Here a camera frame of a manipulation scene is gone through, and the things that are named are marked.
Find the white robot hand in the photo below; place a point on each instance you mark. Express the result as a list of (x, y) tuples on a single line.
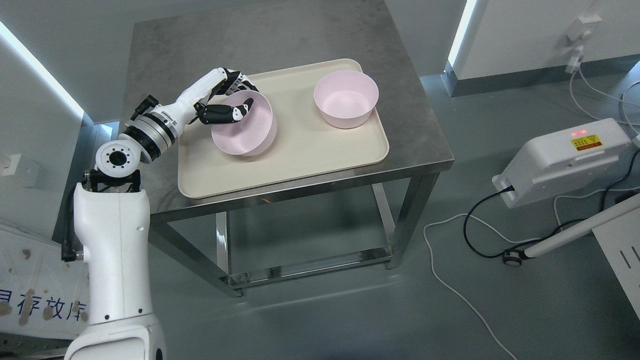
[(226, 80)]

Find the pink bowl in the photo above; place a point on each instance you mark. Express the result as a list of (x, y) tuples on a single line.
[(346, 98), (254, 133)]

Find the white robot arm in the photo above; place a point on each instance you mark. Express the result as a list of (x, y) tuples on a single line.
[(111, 218)]

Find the stainless steel table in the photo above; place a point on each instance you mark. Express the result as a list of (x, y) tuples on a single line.
[(286, 47)]

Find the white sign board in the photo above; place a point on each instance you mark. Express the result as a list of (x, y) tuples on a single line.
[(40, 294)]

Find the white stand leg with caster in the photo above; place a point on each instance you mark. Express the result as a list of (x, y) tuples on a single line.
[(627, 210)]

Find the white device box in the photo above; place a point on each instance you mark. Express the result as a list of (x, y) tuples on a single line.
[(559, 162)]

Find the white perforated panel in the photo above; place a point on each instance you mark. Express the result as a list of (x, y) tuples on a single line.
[(619, 240)]

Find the white wall switch box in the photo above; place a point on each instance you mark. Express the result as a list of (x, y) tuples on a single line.
[(22, 170)]

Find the white wall socket adapter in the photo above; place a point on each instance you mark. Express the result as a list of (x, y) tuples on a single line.
[(578, 33)]

